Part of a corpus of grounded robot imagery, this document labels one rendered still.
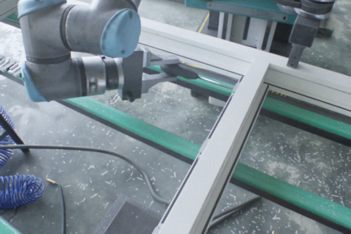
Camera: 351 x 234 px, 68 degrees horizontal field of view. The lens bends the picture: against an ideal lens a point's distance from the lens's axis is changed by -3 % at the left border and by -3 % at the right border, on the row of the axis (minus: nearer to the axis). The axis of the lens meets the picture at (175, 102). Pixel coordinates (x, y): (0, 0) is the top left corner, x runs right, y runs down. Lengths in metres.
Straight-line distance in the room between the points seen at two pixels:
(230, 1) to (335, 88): 0.86
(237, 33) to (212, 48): 1.06
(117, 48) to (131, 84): 0.19
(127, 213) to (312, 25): 0.69
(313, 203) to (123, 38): 0.48
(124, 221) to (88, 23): 0.57
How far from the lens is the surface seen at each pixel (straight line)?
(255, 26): 1.78
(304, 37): 0.63
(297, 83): 0.76
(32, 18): 0.57
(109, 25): 0.49
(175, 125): 1.74
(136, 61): 0.63
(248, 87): 0.65
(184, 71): 0.68
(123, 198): 0.91
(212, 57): 0.79
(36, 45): 0.58
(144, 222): 0.84
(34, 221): 1.64
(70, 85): 0.60
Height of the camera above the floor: 1.38
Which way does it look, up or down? 48 degrees down
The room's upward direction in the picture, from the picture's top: 2 degrees counter-clockwise
